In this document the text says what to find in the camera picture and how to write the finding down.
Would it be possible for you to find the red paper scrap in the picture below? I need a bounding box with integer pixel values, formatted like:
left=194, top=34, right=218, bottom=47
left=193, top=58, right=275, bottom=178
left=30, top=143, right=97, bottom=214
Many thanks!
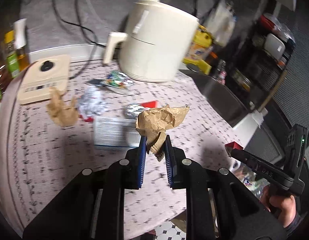
left=224, top=141, right=243, bottom=156

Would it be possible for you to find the black dish rack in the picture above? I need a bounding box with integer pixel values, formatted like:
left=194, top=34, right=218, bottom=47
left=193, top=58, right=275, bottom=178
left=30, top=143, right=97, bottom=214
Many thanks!
left=227, top=14, right=295, bottom=112

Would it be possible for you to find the right hand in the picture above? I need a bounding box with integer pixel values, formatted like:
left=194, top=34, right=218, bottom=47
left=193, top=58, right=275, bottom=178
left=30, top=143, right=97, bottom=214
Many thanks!
left=260, top=185, right=297, bottom=228

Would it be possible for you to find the silver foil snack wrapper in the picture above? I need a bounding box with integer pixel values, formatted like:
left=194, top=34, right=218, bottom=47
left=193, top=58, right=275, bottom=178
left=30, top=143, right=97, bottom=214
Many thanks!
left=77, top=86, right=108, bottom=122

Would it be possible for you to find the white blue cardboard box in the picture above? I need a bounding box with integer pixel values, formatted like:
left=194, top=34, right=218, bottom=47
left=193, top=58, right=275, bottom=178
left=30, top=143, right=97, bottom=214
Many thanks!
left=93, top=116, right=141, bottom=151

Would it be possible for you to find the cream induction cooker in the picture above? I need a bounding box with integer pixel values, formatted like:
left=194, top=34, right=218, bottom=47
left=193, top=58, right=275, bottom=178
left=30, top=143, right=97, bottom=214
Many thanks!
left=17, top=54, right=71, bottom=105

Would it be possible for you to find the cream air fryer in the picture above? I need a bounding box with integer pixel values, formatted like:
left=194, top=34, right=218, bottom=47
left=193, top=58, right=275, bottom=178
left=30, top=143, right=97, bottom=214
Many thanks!
left=103, top=0, right=199, bottom=83

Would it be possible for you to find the stainless steel sink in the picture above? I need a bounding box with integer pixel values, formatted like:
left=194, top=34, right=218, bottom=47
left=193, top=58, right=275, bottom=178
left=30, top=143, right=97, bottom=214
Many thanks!
left=180, top=69, right=248, bottom=127

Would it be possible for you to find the yellow detergent jug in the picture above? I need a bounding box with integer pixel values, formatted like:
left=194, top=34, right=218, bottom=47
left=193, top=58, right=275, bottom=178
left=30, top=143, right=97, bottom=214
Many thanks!
left=183, top=25, right=212, bottom=75

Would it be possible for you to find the colourful candy wrapper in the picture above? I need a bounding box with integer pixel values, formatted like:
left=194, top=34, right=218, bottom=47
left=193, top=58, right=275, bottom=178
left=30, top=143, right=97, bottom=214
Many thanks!
left=87, top=70, right=135, bottom=95

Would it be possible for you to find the green label sauce bottle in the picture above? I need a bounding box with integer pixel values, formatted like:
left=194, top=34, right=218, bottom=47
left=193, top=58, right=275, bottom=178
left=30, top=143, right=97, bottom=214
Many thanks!
left=4, top=30, right=20, bottom=79

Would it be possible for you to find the white top oil sprayer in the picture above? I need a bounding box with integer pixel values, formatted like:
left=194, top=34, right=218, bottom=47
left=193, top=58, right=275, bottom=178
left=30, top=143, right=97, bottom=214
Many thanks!
left=13, top=18, right=29, bottom=72

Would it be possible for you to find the black power cable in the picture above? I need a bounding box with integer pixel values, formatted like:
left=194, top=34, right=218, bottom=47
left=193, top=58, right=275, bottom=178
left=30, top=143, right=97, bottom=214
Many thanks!
left=51, top=0, right=106, bottom=80

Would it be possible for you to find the wooden cutting board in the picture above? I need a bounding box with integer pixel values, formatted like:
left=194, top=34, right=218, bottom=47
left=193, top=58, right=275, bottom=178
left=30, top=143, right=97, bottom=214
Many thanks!
left=257, top=70, right=287, bottom=112

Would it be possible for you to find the brown paper bag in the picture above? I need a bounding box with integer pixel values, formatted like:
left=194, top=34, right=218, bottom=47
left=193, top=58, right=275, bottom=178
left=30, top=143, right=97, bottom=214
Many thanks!
left=135, top=105, right=190, bottom=161

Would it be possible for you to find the white cloth on counter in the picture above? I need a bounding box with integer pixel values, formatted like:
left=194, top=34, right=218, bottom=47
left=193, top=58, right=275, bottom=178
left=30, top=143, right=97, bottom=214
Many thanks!
left=248, top=110, right=264, bottom=128

